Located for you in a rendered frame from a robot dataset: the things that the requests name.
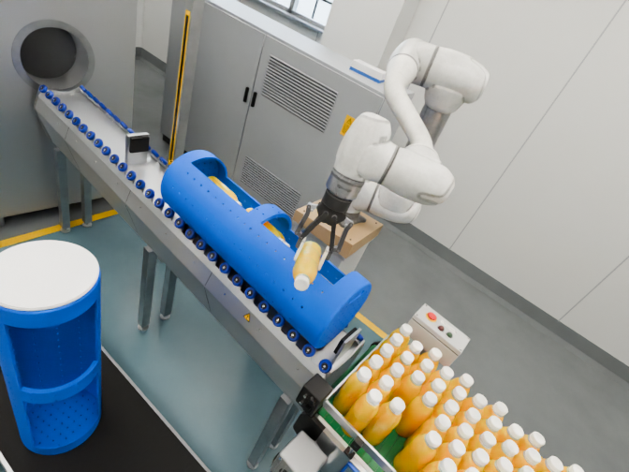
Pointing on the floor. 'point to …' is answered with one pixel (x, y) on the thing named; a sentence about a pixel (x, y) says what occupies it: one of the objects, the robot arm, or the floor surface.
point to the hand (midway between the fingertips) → (311, 255)
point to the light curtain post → (190, 37)
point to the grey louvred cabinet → (268, 102)
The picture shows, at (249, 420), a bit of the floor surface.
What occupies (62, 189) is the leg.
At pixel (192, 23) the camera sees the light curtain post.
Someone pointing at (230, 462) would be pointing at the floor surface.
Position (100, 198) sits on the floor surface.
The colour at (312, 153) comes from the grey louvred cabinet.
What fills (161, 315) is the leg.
